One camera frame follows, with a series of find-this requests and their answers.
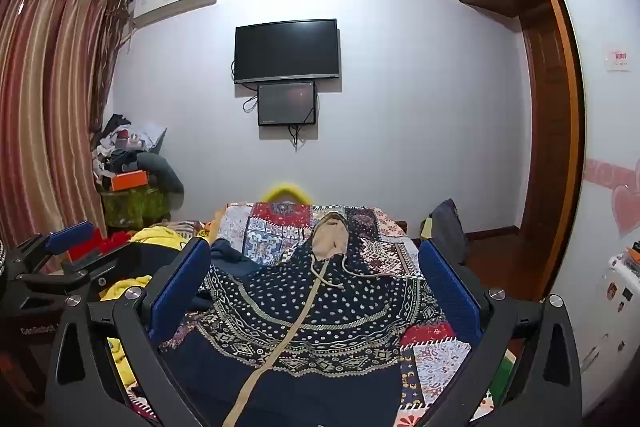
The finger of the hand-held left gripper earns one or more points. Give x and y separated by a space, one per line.
85 276
70 238

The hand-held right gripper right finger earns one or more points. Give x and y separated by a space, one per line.
450 294

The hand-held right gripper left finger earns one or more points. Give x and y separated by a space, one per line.
180 289

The navy patterned hooded robe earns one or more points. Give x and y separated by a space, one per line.
310 307

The pile of clothes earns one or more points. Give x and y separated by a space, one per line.
122 142

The red cloth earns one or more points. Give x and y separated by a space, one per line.
87 247

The yellow cartoon blanket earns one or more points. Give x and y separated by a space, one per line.
155 236

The tan cloth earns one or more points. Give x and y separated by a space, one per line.
218 222

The orange box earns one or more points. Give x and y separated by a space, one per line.
129 180

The green and white cloth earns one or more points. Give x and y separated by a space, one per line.
501 377

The patchwork bed sheet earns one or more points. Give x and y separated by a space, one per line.
270 227

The red striped curtain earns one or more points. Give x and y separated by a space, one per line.
50 107

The yellow hoop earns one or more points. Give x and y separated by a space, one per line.
285 193

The wooden door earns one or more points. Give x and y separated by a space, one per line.
550 132

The pink heart sticker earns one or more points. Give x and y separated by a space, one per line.
622 197

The white sliding wardrobe door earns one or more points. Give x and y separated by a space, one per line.
600 117

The white air conditioner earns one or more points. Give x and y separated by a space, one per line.
172 4

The red and white label sticker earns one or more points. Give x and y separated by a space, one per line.
618 60

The small black wall monitor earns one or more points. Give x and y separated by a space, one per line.
286 103

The black wall television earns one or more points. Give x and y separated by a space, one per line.
287 51

